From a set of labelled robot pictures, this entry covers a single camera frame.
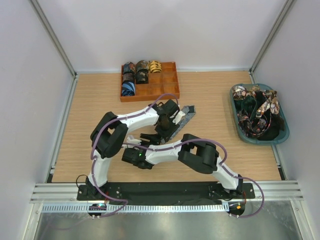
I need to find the grey floral tie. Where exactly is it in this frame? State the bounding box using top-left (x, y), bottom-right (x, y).
top-left (161, 105), bottom-right (196, 144)

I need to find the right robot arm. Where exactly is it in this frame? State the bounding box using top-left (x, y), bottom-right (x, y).
top-left (122, 134), bottom-right (244, 198)

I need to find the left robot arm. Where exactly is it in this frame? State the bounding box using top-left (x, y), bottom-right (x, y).
top-left (84, 99), bottom-right (186, 200)

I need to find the orange compartment tray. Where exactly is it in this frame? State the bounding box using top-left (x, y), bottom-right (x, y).
top-left (120, 61), bottom-right (180, 102)

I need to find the dark camouflage rolled tie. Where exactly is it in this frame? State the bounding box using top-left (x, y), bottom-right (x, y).
top-left (135, 71), bottom-right (149, 85)

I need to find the blue striped rolled tie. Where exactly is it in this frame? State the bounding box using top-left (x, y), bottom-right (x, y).
top-left (121, 81), bottom-right (136, 97)

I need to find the yellow black rolled tie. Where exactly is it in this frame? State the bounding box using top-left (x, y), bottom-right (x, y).
top-left (149, 60), bottom-right (162, 73)

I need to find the dark brown rolled tie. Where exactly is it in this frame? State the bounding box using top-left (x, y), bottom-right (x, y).
top-left (122, 72), bottom-right (135, 83)

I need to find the brown blue rolled tie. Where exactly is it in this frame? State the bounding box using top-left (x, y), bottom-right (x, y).
top-left (135, 60), bottom-right (149, 72)

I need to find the navy orange rolled tie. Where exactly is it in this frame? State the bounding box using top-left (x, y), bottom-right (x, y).
top-left (123, 61), bottom-right (136, 74)

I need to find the dark green tie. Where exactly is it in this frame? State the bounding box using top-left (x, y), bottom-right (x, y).
top-left (234, 95), bottom-right (257, 114)

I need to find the dark navy floral tie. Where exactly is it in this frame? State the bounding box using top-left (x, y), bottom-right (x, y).
top-left (237, 109), bottom-right (272, 139)

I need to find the brown blue floral tie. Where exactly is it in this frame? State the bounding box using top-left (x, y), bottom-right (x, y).
top-left (255, 89), bottom-right (280, 118)

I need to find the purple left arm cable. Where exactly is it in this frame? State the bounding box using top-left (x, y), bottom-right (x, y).
top-left (53, 93), bottom-right (180, 231)

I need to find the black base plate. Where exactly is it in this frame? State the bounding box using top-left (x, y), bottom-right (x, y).
top-left (76, 181), bottom-right (256, 206)

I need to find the white slotted cable duct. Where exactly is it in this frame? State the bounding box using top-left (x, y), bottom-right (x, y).
top-left (41, 202), bottom-right (229, 214)

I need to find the aluminium frame rail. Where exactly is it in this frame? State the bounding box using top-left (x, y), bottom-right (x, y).
top-left (29, 180), bottom-right (304, 204)

